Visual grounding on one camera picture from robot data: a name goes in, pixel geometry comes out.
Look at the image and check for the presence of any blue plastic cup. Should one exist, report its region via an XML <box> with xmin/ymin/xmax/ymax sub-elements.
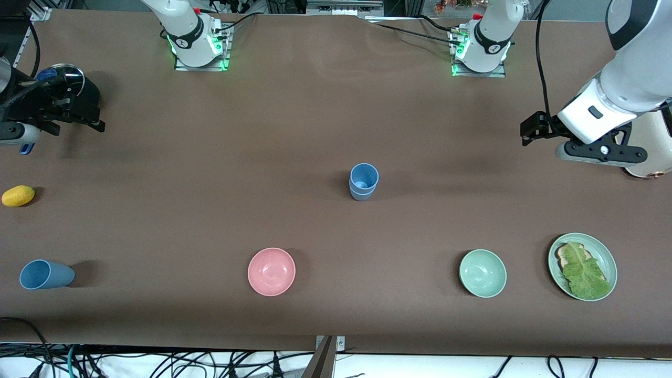
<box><xmin>19</xmin><ymin>259</ymin><xmax>75</xmax><ymax>290</ymax></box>
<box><xmin>350</xmin><ymin>163</ymin><xmax>379</xmax><ymax>192</ymax></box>

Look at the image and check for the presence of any dark blue saucepan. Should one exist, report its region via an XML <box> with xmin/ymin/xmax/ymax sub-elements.
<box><xmin>20</xmin><ymin>76</ymin><xmax>101</xmax><ymax>155</ymax></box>

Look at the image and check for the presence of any glass lid with steel rim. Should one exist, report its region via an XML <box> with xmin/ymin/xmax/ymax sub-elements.
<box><xmin>38</xmin><ymin>64</ymin><xmax>86</xmax><ymax>100</ymax></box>

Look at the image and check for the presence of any yellow lemon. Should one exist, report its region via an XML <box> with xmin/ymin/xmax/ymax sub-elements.
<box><xmin>2</xmin><ymin>185</ymin><xmax>36</xmax><ymax>207</ymax></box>

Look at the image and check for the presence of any cream toaster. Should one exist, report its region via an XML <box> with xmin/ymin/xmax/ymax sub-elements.
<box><xmin>624</xmin><ymin>97</ymin><xmax>672</xmax><ymax>179</ymax></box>

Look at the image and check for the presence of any toasted bread slice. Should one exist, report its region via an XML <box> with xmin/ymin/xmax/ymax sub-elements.
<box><xmin>556</xmin><ymin>243</ymin><xmax>607</xmax><ymax>284</ymax></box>

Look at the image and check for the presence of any mint green plate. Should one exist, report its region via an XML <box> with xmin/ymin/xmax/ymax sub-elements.
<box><xmin>548</xmin><ymin>233</ymin><xmax>618</xmax><ymax>302</ymax></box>

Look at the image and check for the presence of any green lettuce leaf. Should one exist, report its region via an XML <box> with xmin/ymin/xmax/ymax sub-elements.
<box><xmin>563</xmin><ymin>241</ymin><xmax>612</xmax><ymax>299</ymax></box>

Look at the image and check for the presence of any mint green bowl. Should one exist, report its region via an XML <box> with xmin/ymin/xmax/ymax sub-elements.
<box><xmin>459</xmin><ymin>249</ymin><xmax>507</xmax><ymax>298</ymax></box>

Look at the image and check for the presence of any pink bowl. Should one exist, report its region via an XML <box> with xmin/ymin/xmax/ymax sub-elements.
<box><xmin>248</xmin><ymin>248</ymin><xmax>296</xmax><ymax>297</ymax></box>

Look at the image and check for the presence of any brown wooden beam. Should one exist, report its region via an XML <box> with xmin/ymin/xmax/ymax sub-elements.
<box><xmin>301</xmin><ymin>336</ymin><xmax>337</xmax><ymax>378</ymax></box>

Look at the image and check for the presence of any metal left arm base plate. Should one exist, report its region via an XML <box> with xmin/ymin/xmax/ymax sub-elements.
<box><xmin>450</xmin><ymin>26</ymin><xmax>507</xmax><ymax>78</ymax></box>

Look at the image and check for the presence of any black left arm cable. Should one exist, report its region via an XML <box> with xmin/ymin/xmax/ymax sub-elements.
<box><xmin>535</xmin><ymin>0</ymin><xmax>553</xmax><ymax>120</ymax></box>

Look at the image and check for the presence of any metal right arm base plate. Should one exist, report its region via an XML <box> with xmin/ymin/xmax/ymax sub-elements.
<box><xmin>175</xmin><ymin>24</ymin><xmax>232</xmax><ymax>71</ymax></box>

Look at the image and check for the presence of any black base cable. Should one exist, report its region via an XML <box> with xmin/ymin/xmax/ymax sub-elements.
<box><xmin>362</xmin><ymin>15</ymin><xmax>463</xmax><ymax>44</ymax></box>

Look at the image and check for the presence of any silver metal frame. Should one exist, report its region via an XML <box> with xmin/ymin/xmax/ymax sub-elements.
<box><xmin>306</xmin><ymin>0</ymin><xmax>385</xmax><ymax>16</ymax></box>

